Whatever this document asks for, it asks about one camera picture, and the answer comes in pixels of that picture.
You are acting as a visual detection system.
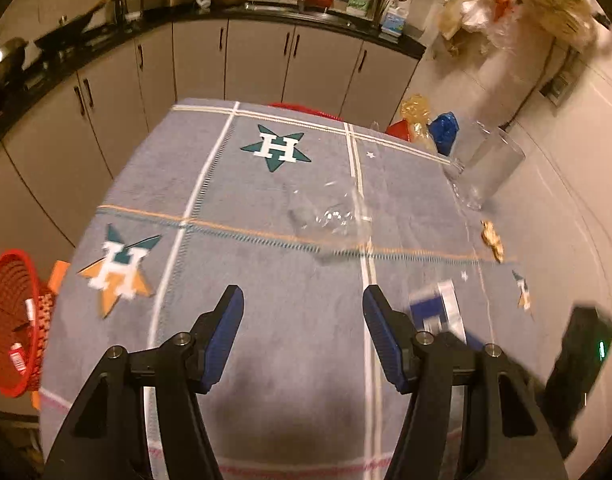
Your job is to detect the yellow plastic bag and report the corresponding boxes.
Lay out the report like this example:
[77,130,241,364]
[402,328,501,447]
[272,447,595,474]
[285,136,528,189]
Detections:
[399,93,437,154]

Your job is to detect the lidded pot on stove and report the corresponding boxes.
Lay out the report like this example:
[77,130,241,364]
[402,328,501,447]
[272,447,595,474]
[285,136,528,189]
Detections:
[0,37,28,89]

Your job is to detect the blue plastic bag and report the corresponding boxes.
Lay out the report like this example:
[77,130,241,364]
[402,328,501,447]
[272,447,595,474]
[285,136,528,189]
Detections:
[427,112,460,156]

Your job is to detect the black wok pan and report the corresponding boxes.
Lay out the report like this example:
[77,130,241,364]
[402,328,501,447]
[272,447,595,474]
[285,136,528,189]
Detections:
[33,0,109,52]

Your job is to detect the clear crumpled plastic wrap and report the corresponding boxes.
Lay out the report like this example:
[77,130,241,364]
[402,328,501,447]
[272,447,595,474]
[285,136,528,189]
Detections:
[284,181,372,254]

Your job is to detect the clear plastic pitcher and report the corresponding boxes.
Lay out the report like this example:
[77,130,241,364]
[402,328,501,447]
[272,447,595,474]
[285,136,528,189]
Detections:
[443,122,526,210]

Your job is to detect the small white blue box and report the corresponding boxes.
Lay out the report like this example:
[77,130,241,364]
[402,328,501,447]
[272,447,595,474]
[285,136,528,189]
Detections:
[407,280,484,351]

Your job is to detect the grey patterned tablecloth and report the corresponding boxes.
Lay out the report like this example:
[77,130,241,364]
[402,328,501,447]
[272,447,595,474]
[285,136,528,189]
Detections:
[40,100,540,479]

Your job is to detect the white green detergent jug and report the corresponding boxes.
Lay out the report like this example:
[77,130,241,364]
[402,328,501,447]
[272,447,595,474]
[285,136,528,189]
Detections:
[345,0,371,18]

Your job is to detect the hanging plastic bags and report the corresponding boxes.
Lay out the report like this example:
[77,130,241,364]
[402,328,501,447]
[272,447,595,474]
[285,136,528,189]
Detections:
[437,0,597,52]

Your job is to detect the red plastic basket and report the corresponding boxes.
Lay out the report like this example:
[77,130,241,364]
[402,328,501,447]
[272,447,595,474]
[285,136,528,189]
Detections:
[0,249,70,410]

